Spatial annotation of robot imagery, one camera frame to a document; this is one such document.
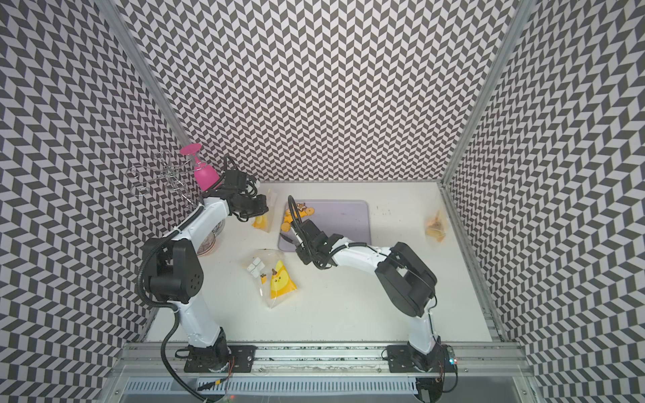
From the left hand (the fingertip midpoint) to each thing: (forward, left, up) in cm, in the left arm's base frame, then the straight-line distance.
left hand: (267, 209), depth 93 cm
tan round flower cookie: (+9, -14, -13) cm, 22 cm away
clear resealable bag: (-1, -66, -10) cm, 67 cm away
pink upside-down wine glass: (+10, +24, +8) cm, 27 cm away
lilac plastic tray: (+4, -32, -12) cm, 34 cm away
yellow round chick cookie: (0, -5, -11) cm, 13 cm away
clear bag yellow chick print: (-24, -4, -9) cm, 26 cm away
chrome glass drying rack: (+10, +40, +9) cm, 42 cm away
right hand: (-13, -15, -8) cm, 21 cm away
